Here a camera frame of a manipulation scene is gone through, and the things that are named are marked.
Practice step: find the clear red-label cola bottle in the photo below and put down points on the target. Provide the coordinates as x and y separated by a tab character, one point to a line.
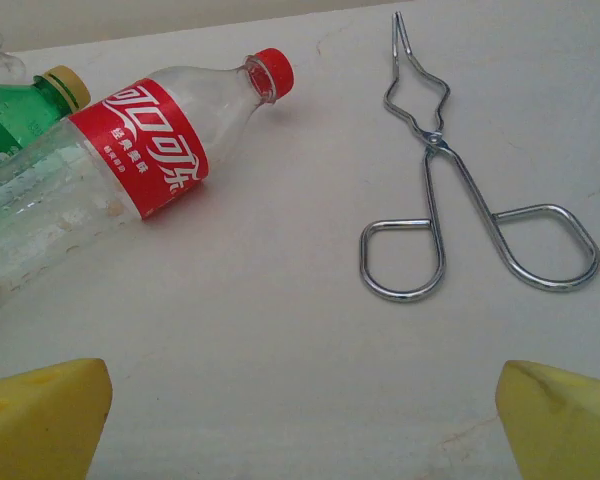
145	145

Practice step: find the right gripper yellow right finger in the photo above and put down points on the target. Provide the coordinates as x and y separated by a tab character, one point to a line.
565	430

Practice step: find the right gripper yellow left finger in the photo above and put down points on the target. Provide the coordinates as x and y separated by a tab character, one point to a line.
35	425

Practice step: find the green bottle with yellow cap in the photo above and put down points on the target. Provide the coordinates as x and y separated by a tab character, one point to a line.
10	110

